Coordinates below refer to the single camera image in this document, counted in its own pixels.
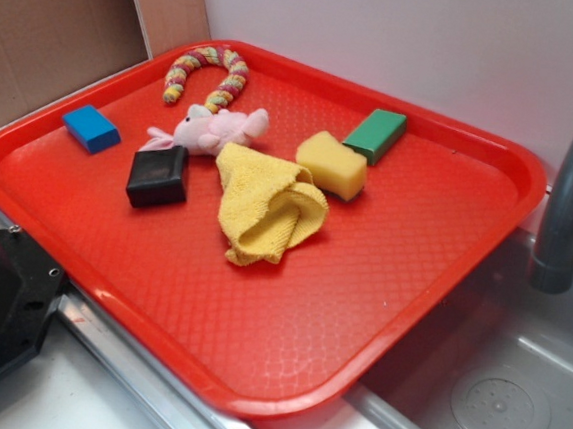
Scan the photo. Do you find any yellow cloth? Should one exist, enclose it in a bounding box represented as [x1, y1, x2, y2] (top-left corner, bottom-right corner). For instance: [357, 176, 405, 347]
[216, 143, 329, 267]

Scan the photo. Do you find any grey plastic sink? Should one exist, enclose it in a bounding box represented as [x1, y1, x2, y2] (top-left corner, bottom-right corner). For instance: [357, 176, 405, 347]
[258, 233, 573, 429]

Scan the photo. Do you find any blue block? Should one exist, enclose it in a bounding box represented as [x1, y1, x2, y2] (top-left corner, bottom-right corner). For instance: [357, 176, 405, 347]
[62, 105, 121, 154]

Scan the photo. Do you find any pink plush toy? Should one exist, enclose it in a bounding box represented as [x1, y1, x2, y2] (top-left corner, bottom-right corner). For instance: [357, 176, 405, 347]
[140, 104, 269, 156]

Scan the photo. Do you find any red plastic tray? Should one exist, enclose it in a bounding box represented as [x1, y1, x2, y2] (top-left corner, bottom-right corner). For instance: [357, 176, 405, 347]
[0, 41, 547, 419]

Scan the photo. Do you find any braided multicolour rope toy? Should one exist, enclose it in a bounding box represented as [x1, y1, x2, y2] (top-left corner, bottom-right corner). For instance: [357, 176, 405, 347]
[162, 45, 250, 115]

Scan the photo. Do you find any green block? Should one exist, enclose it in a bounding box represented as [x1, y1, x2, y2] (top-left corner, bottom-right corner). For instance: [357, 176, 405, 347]
[342, 109, 407, 166]

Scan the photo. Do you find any black rubber block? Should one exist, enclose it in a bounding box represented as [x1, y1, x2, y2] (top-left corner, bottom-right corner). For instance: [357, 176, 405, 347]
[126, 146, 189, 209]

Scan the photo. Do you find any brown cardboard panel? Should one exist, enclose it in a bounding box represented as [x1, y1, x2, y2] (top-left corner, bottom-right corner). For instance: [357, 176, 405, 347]
[0, 0, 215, 163]

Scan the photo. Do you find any grey faucet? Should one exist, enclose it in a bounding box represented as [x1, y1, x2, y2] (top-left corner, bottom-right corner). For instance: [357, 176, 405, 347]
[526, 71, 573, 297]

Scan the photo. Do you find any yellow sponge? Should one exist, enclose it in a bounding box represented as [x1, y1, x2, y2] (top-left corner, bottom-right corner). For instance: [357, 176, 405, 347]
[295, 130, 367, 202]

